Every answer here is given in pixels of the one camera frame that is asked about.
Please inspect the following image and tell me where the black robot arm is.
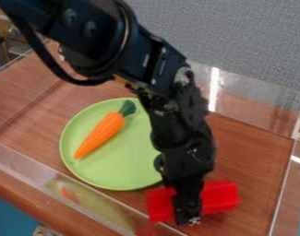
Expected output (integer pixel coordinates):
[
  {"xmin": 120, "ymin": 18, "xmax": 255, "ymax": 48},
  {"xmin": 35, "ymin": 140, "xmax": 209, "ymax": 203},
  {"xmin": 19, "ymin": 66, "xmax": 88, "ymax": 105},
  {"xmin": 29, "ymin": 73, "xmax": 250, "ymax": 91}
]
[{"xmin": 0, "ymin": 0, "xmax": 215, "ymax": 225}]

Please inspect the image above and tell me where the orange toy carrot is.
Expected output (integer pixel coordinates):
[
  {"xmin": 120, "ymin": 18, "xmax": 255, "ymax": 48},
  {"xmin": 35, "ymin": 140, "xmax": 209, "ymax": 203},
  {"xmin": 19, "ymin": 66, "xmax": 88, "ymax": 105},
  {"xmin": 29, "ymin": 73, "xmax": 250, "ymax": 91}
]
[{"xmin": 72, "ymin": 100, "xmax": 135, "ymax": 159}]

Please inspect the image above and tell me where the red plastic block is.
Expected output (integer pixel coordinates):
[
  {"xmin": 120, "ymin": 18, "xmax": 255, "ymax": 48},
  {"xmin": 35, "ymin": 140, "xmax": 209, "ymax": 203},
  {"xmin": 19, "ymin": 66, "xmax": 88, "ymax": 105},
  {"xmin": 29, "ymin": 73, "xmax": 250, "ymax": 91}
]
[{"xmin": 146, "ymin": 180, "xmax": 241, "ymax": 224}]

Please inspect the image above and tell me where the clear acrylic tray enclosure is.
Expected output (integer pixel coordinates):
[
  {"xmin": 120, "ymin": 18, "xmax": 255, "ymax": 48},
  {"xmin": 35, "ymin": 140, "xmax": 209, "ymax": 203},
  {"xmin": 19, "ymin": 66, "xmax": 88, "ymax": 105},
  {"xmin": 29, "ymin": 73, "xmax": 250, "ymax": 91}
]
[{"xmin": 0, "ymin": 52, "xmax": 300, "ymax": 236}]

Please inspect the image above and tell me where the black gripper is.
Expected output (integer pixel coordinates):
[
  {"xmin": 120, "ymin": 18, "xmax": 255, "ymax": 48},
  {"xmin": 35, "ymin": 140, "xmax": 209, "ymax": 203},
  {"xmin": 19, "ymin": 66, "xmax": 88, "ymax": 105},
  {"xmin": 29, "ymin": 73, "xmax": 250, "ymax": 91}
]
[{"xmin": 151, "ymin": 123, "xmax": 218, "ymax": 228}]

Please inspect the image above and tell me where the green round plate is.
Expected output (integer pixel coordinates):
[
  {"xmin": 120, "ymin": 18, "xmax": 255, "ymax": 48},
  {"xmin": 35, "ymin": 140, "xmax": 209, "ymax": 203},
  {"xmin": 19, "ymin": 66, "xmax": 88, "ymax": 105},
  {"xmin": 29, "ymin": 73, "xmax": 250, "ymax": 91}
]
[{"xmin": 59, "ymin": 98, "xmax": 160, "ymax": 191}]

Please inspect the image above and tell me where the wooden cabinet with knob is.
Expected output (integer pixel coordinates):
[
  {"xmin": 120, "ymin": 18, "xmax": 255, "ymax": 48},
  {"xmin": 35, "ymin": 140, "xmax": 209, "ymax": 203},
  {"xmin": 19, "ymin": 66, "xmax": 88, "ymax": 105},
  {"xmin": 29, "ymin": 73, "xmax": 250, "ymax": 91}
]
[{"xmin": 0, "ymin": 6, "xmax": 25, "ymax": 59}]

